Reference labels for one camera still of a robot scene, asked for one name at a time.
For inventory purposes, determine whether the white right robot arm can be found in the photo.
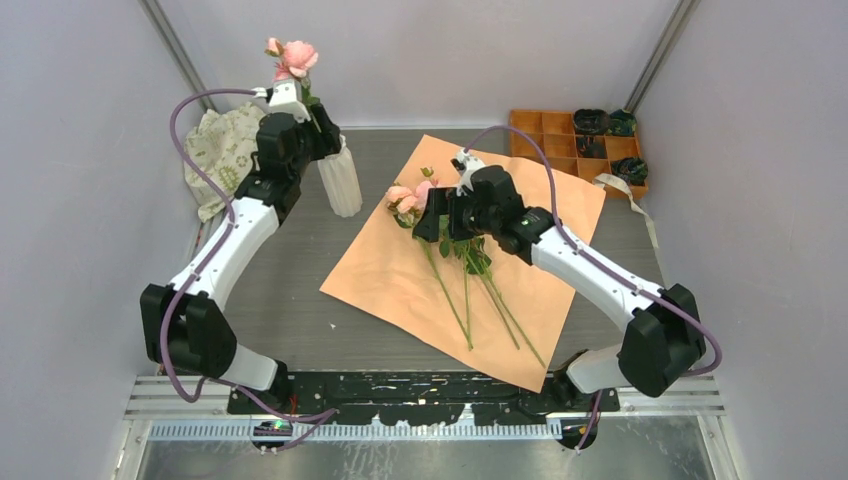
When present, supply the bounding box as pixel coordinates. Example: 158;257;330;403
413;165;706;411

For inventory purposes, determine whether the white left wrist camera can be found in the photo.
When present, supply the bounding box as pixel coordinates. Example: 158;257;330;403
252;79;311;123

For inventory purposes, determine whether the dark rolled fabric top left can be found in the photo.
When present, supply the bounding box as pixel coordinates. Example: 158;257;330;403
572;109;610;135

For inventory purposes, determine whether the dark rolled fabric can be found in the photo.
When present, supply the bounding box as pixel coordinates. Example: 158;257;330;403
572;109;610;135
576;136;607;159

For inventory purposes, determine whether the white ribbed vase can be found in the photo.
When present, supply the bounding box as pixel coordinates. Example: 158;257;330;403
317;135;363;218

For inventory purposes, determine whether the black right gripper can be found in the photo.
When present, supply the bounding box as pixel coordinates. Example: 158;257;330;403
413;188;499;244

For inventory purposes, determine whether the green rolled fabric bottom right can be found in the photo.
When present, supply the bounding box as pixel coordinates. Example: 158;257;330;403
610;157;649;186

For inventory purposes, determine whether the dark rolled fabric middle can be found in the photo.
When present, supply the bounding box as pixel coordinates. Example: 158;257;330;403
576;136;607;159

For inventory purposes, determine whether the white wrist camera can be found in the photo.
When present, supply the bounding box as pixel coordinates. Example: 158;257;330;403
451;149;486;196
252;79;311;123

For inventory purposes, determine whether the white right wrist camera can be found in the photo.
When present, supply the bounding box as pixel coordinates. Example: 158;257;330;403
451;149;486;196

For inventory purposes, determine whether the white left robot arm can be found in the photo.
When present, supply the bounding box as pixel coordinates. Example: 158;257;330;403
140;103;343;413

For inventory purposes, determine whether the pink rose stem one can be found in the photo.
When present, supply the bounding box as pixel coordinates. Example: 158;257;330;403
265;37;320;108

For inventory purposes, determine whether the pale rose stem four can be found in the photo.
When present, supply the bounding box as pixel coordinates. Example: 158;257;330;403
420;166;439;189

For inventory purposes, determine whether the cream printed cloth bag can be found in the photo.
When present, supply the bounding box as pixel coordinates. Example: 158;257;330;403
183;102;264;199

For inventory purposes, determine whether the aluminium front rail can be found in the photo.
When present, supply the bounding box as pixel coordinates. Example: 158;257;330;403
124;377;726;448

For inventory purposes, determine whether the pink rose stem two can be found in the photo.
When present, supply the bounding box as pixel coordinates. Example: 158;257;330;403
386;178;475;352

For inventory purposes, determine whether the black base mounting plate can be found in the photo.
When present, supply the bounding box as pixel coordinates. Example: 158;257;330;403
257;371;593;426

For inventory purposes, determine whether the cream ribbon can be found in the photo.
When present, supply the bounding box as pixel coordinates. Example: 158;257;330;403
592;173;659;251

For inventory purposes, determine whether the pink rose stem three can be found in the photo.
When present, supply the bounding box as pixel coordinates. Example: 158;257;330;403
425;235;546;367

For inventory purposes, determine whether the blue green rolled fabric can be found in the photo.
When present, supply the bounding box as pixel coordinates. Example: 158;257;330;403
606;109;637;137

